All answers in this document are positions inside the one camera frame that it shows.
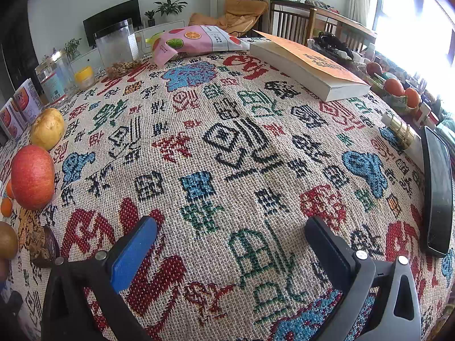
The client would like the pink snack bag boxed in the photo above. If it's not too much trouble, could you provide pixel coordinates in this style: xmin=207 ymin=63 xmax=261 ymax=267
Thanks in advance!
xmin=152 ymin=25 xmax=251 ymax=67

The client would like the black television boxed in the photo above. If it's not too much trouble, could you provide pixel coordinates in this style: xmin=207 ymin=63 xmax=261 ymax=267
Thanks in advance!
xmin=83 ymin=0 xmax=143 ymax=47

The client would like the leafy green potted plant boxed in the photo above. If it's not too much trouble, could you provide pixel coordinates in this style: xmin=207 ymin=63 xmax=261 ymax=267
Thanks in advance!
xmin=64 ymin=38 xmax=82 ymax=59

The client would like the gold and white tube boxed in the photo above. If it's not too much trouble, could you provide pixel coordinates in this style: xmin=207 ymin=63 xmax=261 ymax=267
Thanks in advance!
xmin=381 ymin=112 xmax=423 ymax=157

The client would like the clear jar with blue label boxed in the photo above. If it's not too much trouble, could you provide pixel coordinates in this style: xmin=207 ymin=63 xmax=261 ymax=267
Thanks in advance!
xmin=35 ymin=50 xmax=77 ymax=104

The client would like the red apple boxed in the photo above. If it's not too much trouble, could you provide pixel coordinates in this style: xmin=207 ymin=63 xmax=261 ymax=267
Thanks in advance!
xmin=11 ymin=145 xmax=55 ymax=210

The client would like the printed woven tablecloth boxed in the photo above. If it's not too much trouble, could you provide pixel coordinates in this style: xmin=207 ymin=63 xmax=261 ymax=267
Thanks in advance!
xmin=0 ymin=48 xmax=455 ymax=341

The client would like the large green potted plant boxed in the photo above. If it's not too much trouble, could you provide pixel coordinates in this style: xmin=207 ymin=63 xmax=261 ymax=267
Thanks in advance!
xmin=154 ymin=0 xmax=188 ymax=25

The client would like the clear jar with nuts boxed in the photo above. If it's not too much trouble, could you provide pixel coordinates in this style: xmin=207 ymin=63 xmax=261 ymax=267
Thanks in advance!
xmin=93 ymin=18 xmax=143 ymax=79

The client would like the dark brown wrinkled fruit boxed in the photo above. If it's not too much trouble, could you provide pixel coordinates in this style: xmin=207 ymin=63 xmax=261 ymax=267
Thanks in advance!
xmin=28 ymin=225 xmax=60 ymax=269

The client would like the brown kiwi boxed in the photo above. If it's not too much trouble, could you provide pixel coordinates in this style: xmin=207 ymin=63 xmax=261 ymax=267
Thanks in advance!
xmin=0 ymin=221 xmax=19 ymax=260

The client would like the thick orange-cover book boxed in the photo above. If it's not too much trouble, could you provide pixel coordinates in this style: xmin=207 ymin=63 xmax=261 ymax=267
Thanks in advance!
xmin=249 ymin=30 xmax=372 ymax=103

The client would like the black bag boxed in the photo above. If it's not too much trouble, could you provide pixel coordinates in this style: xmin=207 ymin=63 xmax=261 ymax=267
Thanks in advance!
xmin=307 ymin=32 xmax=356 ymax=61

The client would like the yellow asian pear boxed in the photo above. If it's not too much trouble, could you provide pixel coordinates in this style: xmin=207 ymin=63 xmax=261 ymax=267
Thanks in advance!
xmin=30 ymin=107 xmax=65 ymax=151

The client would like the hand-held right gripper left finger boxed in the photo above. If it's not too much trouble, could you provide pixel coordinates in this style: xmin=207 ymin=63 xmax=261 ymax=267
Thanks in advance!
xmin=41 ymin=216 xmax=158 ymax=341

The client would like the wooden slatted chair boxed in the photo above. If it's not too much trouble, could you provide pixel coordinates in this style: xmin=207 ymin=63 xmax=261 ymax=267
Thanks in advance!
xmin=268 ymin=0 xmax=317 ymax=45

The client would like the patterned fruit basket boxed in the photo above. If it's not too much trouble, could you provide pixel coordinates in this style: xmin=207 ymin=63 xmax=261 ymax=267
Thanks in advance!
xmin=366 ymin=74 xmax=423 ymax=116

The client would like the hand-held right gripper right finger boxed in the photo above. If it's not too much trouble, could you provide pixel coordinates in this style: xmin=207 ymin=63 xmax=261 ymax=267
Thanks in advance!
xmin=305 ymin=216 xmax=423 ymax=341

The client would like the small yellow-lid jar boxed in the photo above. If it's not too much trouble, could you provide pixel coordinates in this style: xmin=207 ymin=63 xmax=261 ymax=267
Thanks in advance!
xmin=74 ymin=66 xmax=96 ymax=91

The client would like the orange beanbag chair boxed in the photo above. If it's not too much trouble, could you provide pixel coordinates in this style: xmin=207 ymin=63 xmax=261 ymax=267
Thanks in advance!
xmin=188 ymin=0 xmax=269 ymax=38

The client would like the orange in basket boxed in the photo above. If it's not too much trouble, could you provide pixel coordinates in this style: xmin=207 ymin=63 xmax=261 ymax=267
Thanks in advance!
xmin=384 ymin=78 xmax=405 ymax=96
xmin=404 ymin=88 xmax=421 ymax=109

